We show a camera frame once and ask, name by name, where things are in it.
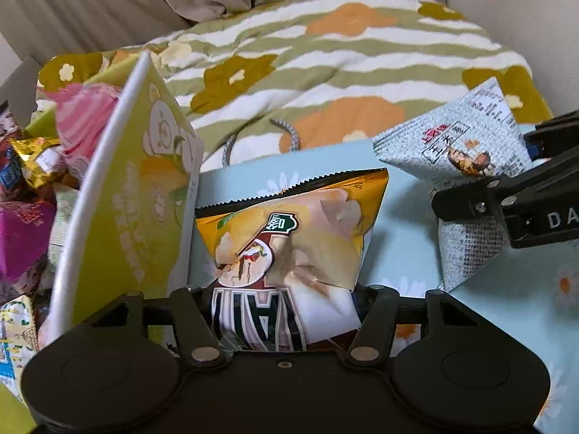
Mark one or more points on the yellow potato chip packet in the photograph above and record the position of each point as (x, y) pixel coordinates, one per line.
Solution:
(312, 239)

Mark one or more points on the light blue daisy gift bag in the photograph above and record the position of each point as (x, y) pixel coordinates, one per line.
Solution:
(402, 244)

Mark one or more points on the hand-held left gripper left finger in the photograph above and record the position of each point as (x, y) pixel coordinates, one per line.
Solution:
(194, 321)

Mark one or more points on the green striped floral blanket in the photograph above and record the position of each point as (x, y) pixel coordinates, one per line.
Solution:
(343, 63)

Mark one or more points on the pile of snack packets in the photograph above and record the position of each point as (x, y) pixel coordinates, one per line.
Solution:
(27, 235)

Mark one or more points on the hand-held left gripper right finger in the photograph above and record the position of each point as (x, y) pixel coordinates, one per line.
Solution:
(377, 321)

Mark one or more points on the grey bed frame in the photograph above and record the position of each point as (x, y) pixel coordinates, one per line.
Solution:
(18, 86)

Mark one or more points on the grey newspaper print snack packet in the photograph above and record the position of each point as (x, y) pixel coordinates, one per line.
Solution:
(470, 144)

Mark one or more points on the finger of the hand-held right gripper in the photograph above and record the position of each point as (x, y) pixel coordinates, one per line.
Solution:
(479, 199)
(556, 138)

